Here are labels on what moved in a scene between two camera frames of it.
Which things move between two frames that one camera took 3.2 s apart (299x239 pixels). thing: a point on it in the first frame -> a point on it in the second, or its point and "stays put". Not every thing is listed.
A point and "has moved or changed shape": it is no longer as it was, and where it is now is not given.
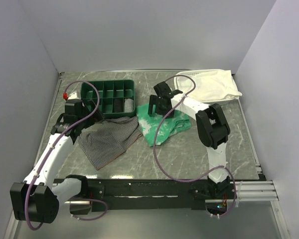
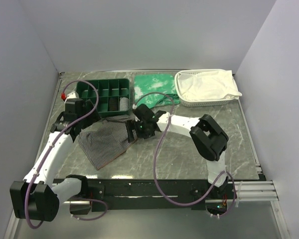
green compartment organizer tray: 117,98 stays put
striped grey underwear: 108,139 stays put
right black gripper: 155,100 -> 132,125
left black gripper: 97,117 stays put
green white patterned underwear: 150,125 has moved or changed shape
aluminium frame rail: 252,191 stays put
